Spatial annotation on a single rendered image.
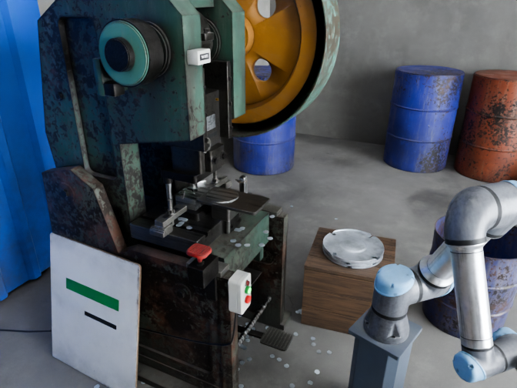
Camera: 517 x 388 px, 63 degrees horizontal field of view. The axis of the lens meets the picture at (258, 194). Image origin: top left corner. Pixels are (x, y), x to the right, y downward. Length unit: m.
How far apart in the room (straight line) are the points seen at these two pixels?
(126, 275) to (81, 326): 0.39
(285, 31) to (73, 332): 1.52
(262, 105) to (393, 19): 2.98
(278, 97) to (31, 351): 1.60
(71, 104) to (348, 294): 1.41
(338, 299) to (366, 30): 3.20
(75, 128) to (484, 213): 1.36
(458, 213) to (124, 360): 1.36
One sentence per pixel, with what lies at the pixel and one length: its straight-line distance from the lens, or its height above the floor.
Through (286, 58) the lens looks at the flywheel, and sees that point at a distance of 1.77.
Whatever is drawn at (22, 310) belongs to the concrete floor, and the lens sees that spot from 2.57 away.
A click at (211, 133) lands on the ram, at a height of 1.02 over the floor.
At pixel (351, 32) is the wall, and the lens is 4.72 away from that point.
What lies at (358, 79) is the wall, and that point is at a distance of 4.75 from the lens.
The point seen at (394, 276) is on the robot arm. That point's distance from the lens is 1.44.
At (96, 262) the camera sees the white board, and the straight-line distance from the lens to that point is 1.79.
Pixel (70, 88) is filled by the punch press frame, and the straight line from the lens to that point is 1.67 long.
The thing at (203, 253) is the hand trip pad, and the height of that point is 0.76.
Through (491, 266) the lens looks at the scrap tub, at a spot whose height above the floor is 0.44.
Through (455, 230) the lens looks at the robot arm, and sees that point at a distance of 1.15.
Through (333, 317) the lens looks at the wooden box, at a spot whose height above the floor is 0.08.
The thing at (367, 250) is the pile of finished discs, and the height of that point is 0.39.
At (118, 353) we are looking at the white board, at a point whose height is 0.18.
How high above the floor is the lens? 1.49
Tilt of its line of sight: 25 degrees down
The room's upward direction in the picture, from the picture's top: straight up
